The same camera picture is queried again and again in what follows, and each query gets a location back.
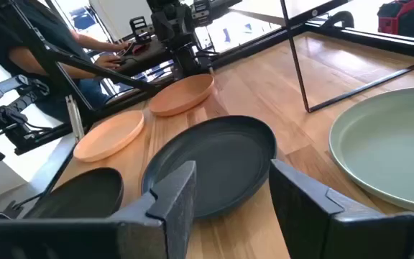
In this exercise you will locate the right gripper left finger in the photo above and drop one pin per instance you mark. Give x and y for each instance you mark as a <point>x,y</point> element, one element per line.
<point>178,201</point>

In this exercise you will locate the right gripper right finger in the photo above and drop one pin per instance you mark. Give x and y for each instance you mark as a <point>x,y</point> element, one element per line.
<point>297,208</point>

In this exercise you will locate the sage green plate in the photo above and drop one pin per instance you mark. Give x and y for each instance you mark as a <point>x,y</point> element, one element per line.
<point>390,144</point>

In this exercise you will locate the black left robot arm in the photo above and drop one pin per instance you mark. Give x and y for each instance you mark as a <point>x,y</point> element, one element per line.
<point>182,57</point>

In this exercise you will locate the dark desk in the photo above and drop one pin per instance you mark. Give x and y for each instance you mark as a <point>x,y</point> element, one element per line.
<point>146,57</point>

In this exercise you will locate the white panel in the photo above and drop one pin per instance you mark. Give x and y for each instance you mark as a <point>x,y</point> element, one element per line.
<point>120,14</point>

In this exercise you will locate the black curved tube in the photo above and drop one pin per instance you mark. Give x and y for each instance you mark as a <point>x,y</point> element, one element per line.
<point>343,15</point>

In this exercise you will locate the red black bag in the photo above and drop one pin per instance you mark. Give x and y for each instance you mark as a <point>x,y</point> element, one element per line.
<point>404,18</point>

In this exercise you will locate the wood-top black-frame shelf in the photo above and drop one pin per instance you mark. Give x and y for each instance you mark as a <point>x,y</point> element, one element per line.
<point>309,109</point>

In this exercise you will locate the silver metal bracket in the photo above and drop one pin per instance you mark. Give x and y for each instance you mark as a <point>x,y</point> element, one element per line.
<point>74,118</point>

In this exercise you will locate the black articulated mount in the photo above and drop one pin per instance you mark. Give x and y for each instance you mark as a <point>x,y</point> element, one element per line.
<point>9,122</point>

